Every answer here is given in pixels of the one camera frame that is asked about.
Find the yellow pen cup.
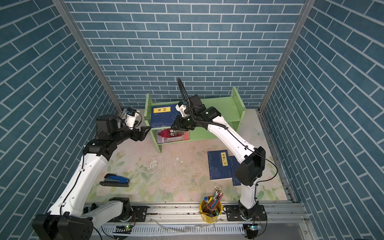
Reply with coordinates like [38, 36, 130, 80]
[199, 196, 223, 224]

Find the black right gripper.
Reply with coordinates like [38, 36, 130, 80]
[170, 114, 198, 132]

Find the blue book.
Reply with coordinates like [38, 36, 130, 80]
[229, 156, 241, 186]
[208, 150, 233, 181]
[150, 105, 181, 128]

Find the red pink Hamlet book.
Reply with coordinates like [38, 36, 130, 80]
[156, 129, 191, 144]

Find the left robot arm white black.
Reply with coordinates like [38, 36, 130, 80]
[32, 109, 151, 240]

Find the green wooden shelf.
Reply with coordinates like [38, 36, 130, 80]
[144, 87, 246, 153]

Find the aluminium corner post right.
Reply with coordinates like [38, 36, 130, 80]
[259, 0, 316, 113]

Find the black corrugated cable right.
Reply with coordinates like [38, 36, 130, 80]
[176, 77, 229, 130]

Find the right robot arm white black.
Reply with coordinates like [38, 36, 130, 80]
[171, 95, 266, 220]

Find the aluminium corner post left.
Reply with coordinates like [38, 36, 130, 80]
[52, 0, 123, 113]

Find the aluminium corner post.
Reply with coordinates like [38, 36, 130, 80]
[52, 0, 123, 113]
[259, 0, 316, 113]

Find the blue stapler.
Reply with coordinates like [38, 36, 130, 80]
[99, 174, 130, 188]

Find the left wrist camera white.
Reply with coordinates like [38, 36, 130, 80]
[125, 107, 140, 128]

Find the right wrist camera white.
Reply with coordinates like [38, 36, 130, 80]
[175, 101, 190, 118]

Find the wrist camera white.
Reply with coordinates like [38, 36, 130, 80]
[125, 107, 140, 128]
[175, 101, 190, 118]

